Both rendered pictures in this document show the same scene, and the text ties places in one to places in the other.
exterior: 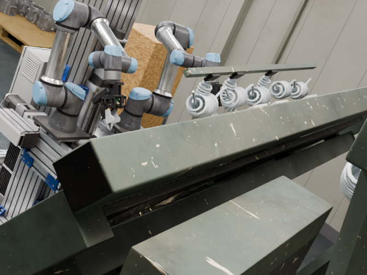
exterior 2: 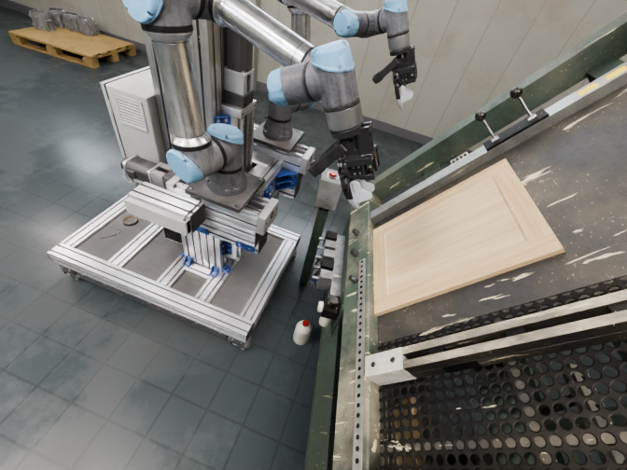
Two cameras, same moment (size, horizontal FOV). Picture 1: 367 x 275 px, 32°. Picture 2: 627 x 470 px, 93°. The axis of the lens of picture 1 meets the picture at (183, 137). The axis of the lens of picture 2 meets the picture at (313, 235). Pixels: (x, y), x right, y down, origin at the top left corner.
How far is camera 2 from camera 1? 226 cm
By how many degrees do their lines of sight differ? 33
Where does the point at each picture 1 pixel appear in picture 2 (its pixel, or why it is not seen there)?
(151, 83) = not seen: hidden behind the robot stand
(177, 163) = not seen: outside the picture
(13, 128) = (169, 216)
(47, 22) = (89, 26)
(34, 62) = (131, 103)
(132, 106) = (280, 112)
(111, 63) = (345, 91)
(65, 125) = (236, 186)
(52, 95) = (206, 163)
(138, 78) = not seen: hidden behind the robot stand
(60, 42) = (174, 67)
